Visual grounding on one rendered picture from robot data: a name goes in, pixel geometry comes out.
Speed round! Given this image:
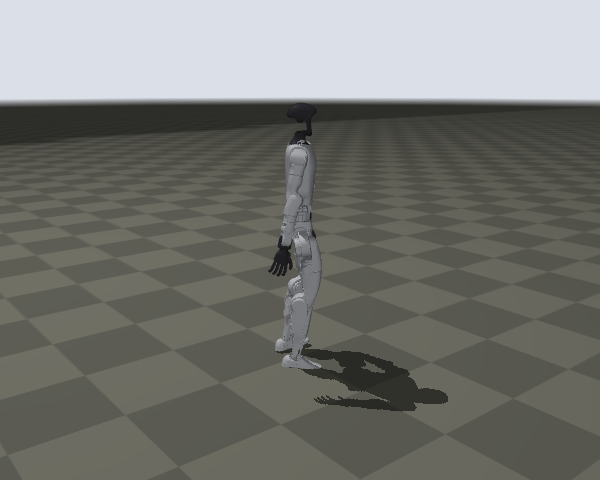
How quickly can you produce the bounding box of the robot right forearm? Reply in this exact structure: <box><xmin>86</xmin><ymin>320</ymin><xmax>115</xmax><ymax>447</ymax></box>
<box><xmin>280</xmin><ymin>194</ymin><xmax>301</xmax><ymax>247</ymax></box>

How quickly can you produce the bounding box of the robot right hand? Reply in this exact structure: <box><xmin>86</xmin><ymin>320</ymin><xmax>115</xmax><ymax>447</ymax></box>
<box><xmin>268</xmin><ymin>235</ymin><xmax>293</xmax><ymax>276</ymax></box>

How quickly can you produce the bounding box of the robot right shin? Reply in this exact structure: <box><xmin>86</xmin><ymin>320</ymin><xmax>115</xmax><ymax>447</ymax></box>
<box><xmin>290</xmin><ymin>298</ymin><xmax>313</xmax><ymax>361</ymax></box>

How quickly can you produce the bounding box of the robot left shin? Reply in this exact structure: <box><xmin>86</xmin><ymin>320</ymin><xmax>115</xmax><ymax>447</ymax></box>
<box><xmin>282</xmin><ymin>278</ymin><xmax>294</xmax><ymax>341</ymax></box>

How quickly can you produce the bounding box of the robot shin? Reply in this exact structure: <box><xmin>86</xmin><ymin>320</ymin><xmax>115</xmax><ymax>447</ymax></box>
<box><xmin>290</xmin><ymin>298</ymin><xmax>313</xmax><ymax>361</ymax></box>
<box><xmin>282</xmin><ymin>278</ymin><xmax>294</xmax><ymax>341</ymax></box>

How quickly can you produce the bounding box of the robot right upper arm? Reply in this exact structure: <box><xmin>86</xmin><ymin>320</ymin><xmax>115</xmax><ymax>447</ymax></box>
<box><xmin>286</xmin><ymin>149</ymin><xmax>308</xmax><ymax>207</ymax></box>

